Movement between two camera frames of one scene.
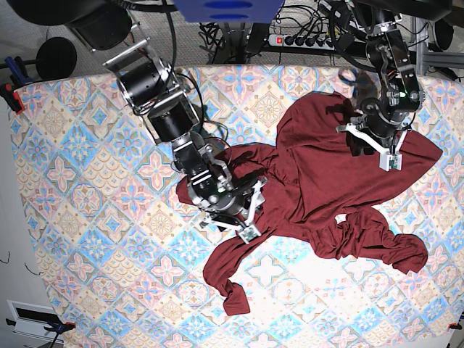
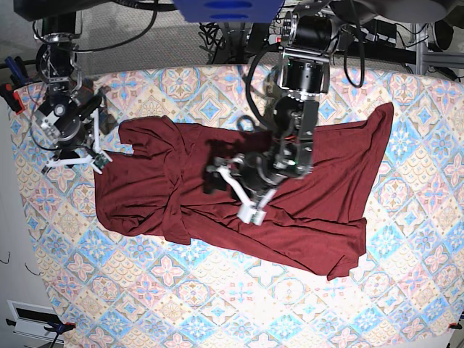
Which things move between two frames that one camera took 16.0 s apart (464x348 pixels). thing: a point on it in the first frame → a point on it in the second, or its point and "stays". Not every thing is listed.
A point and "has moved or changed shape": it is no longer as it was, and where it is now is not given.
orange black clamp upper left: [11, 97] stays
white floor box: [31, 319] stays
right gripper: [378, 131] → [256, 176]
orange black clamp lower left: [56, 327] stays
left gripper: [238, 211] → [77, 141]
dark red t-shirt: [308, 183] has moved or changed shape
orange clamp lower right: [454, 325] stays
